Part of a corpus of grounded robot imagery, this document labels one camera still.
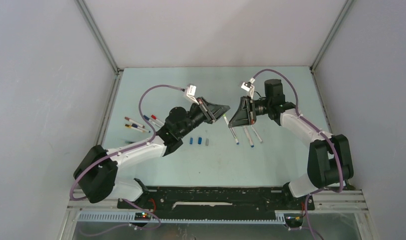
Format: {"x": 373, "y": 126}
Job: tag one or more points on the yellow black marker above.
{"x": 138, "y": 128}

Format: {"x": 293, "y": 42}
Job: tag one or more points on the green cap marker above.
{"x": 226, "y": 120}

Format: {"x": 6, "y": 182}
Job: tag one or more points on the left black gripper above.
{"x": 211, "y": 112}

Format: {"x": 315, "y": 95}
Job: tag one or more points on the red cap marker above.
{"x": 157, "y": 120}

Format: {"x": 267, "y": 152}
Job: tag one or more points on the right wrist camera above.
{"x": 249, "y": 87}

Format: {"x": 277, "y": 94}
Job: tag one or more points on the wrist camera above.
{"x": 249, "y": 87}
{"x": 189, "y": 93}

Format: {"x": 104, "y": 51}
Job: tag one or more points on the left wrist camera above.
{"x": 189, "y": 93}

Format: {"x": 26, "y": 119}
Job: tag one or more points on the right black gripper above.
{"x": 246, "y": 114}

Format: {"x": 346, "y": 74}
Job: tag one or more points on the brown cap marker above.
{"x": 134, "y": 122}

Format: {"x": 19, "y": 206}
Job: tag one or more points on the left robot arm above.
{"x": 98, "y": 175}

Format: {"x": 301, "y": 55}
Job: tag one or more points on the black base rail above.
{"x": 220, "y": 203}

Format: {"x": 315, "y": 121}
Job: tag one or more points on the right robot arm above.
{"x": 329, "y": 156}

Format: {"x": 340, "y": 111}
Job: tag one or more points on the dark blue cap marker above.
{"x": 154, "y": 123}

